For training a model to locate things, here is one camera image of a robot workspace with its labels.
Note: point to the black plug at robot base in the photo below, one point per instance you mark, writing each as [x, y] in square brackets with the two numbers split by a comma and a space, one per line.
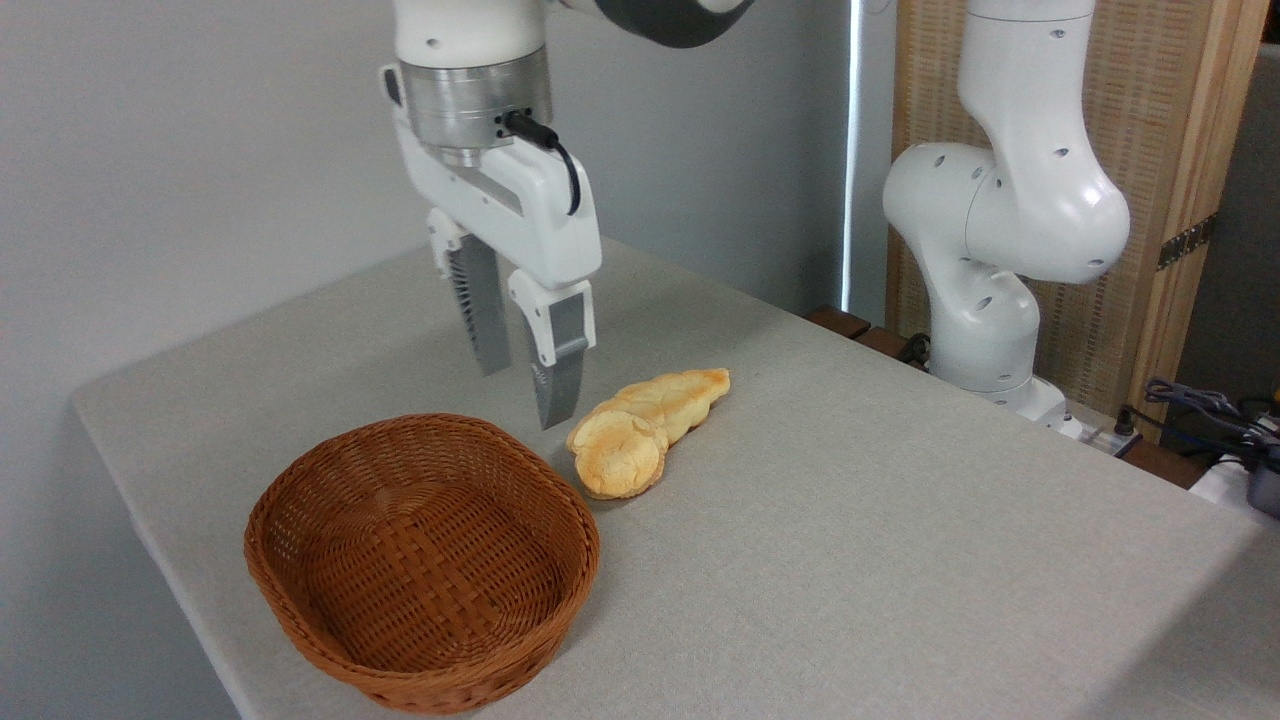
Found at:
[1127, 420]

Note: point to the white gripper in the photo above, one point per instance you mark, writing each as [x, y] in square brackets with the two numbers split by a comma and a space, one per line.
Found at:
[545, 235]

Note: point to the dark grey partition panel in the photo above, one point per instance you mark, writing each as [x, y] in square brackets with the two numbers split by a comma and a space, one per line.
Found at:
[1240, 250]

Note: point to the long braided bread loaf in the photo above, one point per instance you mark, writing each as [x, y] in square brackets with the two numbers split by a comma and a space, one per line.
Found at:
[690, 390]

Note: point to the white box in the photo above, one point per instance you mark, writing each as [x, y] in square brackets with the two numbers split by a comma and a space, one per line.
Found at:
[1220, 485]

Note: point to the round golden bread roll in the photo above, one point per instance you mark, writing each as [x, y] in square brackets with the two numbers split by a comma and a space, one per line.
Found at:
[620, 455]

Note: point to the brown wicker basket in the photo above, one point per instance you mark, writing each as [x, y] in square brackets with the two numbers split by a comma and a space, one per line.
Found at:
[420, 540]

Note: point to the black metal screen hinge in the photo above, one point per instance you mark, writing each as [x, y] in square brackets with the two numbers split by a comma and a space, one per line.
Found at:
[1187, 242]

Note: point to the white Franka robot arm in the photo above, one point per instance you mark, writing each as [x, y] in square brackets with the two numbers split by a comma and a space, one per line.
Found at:
[1020, 200]

